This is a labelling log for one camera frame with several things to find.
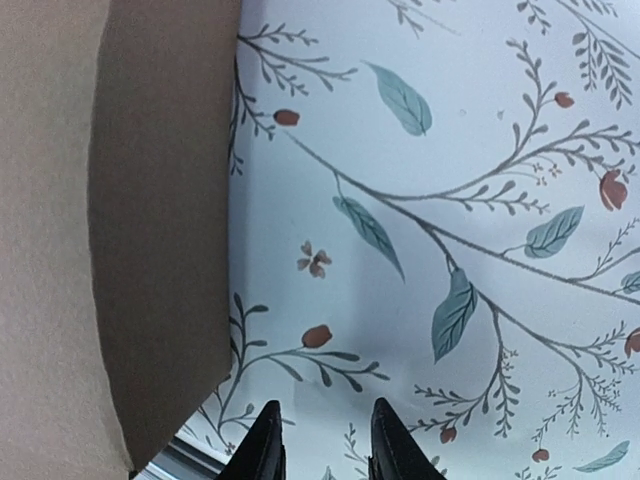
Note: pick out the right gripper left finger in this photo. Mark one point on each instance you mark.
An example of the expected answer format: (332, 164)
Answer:
(261, 454)

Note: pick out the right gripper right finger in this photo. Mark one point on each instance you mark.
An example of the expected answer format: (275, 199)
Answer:
(395, 455)

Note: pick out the brown cardboard box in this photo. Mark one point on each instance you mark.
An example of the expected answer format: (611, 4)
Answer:
(114, 215)

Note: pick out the floral patterned table mat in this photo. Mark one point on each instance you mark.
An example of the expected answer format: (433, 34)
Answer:
(435, 202)

